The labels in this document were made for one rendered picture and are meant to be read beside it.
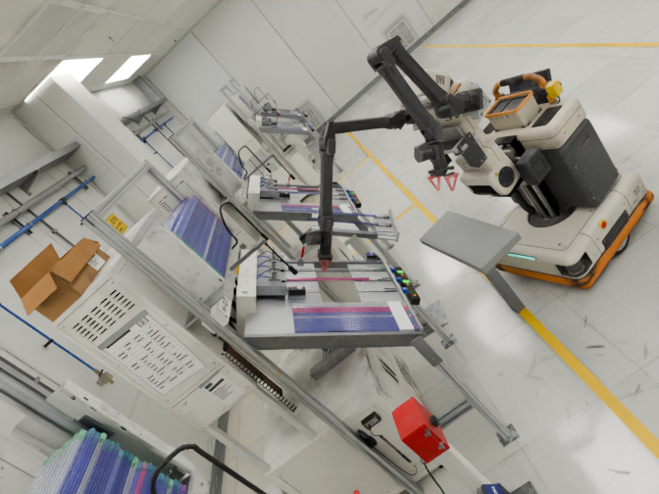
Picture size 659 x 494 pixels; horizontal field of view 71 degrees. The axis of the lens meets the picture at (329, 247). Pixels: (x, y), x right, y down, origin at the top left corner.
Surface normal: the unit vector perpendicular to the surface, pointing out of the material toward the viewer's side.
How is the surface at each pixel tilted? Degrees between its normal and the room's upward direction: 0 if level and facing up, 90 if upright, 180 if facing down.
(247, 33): 90
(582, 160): 90
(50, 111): 90
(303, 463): 90
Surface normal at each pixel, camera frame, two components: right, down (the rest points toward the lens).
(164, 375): 0.14, 0.45
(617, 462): -0.64, -0.67
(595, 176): 0.41, 0.11
